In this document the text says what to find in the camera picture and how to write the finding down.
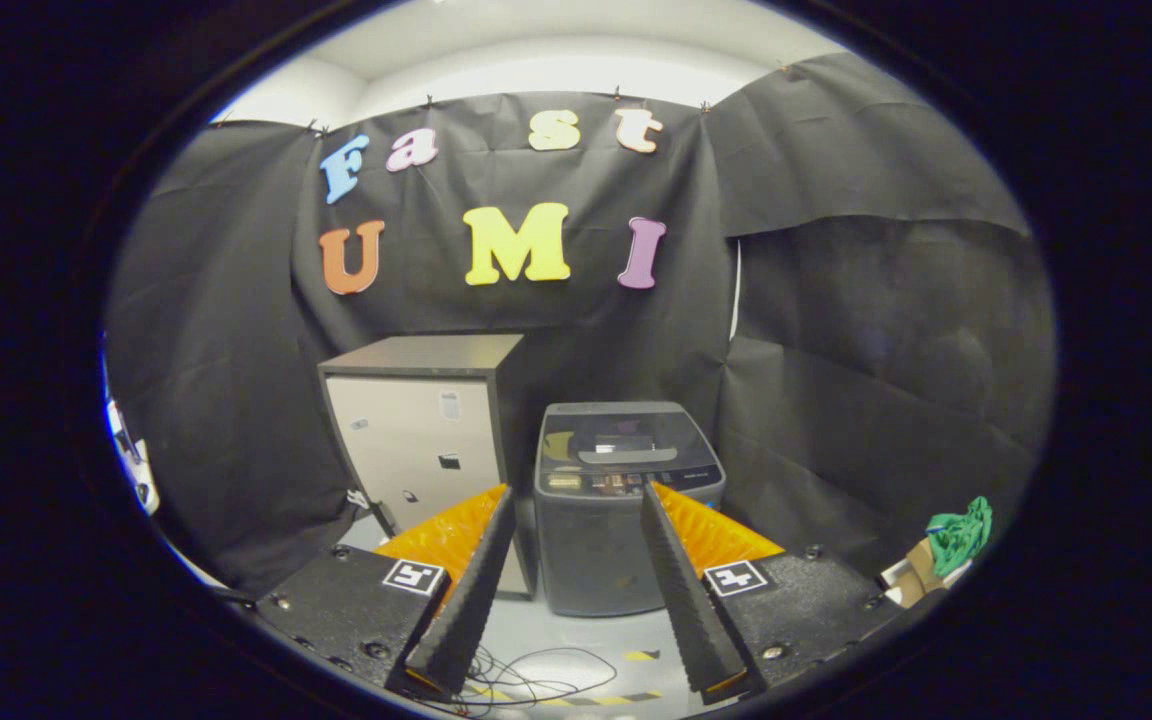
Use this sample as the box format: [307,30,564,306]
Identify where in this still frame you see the black cables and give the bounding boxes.
[426,645,620,714]

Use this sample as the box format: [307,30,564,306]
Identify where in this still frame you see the white and blue object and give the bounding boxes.
[101,375,163,517]

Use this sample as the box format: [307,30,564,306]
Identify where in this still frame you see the grey washing machine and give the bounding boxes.
[533,400,727,618]

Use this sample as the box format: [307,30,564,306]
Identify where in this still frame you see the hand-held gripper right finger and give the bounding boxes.
[639,482,912,706]

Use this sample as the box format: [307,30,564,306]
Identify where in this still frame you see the cardboard box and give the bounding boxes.
[881,538,973,609]

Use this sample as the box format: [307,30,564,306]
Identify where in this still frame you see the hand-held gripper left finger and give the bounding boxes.
[254,484,519,701]

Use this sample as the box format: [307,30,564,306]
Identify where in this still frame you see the green cloth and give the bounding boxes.
[926,496,994,578]

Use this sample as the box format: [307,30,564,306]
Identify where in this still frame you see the grey cabinet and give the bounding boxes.
[317,334,538,601]

